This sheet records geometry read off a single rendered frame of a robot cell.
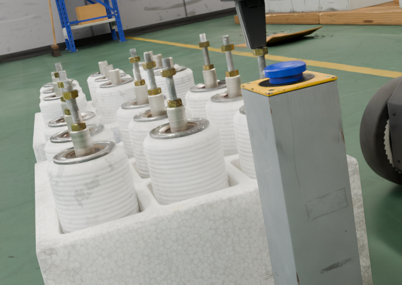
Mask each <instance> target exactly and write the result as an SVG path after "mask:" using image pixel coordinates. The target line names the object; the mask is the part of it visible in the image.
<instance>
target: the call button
mask: <svg viewBox="0 0 402 285"><path fill-rule="evenodd" d="M306 70H307V69H306V62H304V61H302V60H291V61H286V62H279V63H274V64H271V65H269V66H266V67H265V69H263V71H264V76H265V77H266V78H269V81H270V83H272V84H281V83H289V82H292V81H297V80H300V79H302V78H303V72H305V71H306Z"/></svg>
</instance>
